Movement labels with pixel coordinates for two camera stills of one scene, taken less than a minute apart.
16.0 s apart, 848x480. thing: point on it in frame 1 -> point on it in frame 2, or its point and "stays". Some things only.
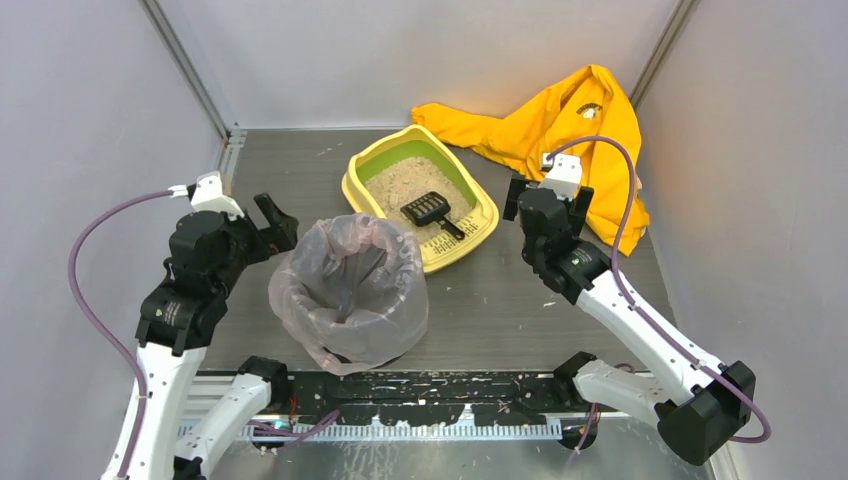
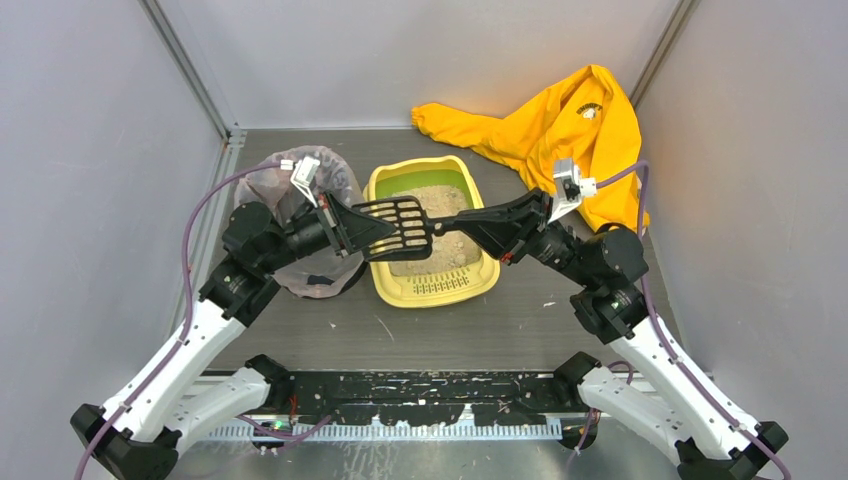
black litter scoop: x=431 y=208 -> x=415 y=232
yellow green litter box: x=415 y=177 -> x=452 y=275
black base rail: x=496 y=397 stays
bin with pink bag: x=351 y=288 -> x=269 y=182
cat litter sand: x=411 y=179 -> x=451 y=254
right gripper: x=515 y=204 -> x=534 y=221
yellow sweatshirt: x=589 y=104 stays
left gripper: x=258 y=229 -> x=333 y=226
